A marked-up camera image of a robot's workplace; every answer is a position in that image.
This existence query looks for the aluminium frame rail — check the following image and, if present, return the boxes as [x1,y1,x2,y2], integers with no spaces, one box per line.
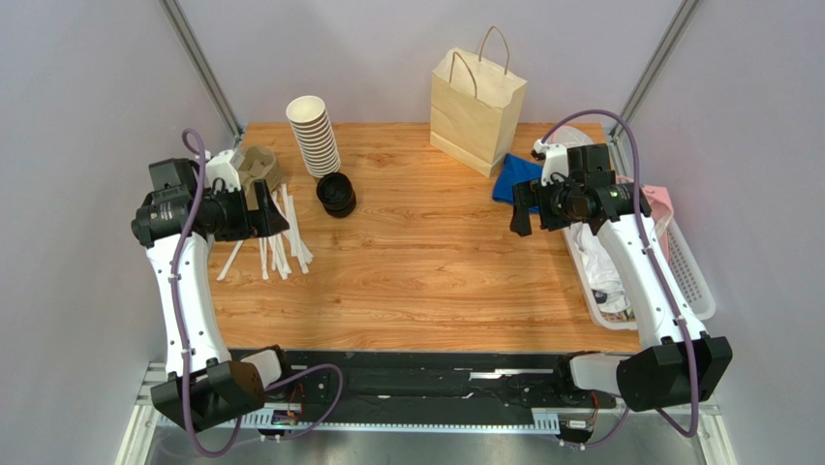
[114,360,739,465]

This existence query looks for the cardboard cup carrier stack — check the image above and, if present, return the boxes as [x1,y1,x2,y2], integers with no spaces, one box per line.
[238,145,284,195]

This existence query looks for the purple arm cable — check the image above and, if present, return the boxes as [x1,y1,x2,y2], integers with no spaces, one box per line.
[157,128,346,459]
[539,108,701,450]

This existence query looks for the stack of black lids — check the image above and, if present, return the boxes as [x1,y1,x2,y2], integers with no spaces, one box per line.
[316,172,357,218]

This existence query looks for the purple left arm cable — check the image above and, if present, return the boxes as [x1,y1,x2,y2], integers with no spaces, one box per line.
[157,128,346,459]

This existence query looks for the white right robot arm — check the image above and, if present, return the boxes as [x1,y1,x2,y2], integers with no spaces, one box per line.
[510,140,733,412]

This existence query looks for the white plastic basket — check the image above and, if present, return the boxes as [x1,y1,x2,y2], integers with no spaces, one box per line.
[562,217,717,330]

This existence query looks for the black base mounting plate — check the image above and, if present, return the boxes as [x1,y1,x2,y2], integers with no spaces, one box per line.
[269,350,617,426]

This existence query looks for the stack of paper cups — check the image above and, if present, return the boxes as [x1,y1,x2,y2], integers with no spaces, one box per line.
[286,95,341,178]

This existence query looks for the pink mesh bag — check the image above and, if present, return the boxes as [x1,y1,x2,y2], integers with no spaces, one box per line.
[640,185,674,263]

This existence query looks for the blue cloth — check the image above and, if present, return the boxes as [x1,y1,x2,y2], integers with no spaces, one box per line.
[492,154,543,204]

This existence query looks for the white garment in basket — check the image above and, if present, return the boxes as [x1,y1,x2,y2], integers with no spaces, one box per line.
[570,224,630,318]

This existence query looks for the pile of wrapped straws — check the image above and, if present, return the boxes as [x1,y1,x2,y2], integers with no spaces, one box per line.
[217,184,315,281]

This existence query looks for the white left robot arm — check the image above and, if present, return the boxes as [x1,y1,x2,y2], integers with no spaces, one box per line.
[131,158,289,432]

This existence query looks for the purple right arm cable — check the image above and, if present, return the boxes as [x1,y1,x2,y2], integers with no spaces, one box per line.
[539,108,701,450]

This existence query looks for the brown paper bag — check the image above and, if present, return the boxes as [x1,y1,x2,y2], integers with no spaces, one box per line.
[430,26,528,178]

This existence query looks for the white pink mesh pouches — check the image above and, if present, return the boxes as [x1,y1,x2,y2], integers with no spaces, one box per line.
[547,125,595,148]

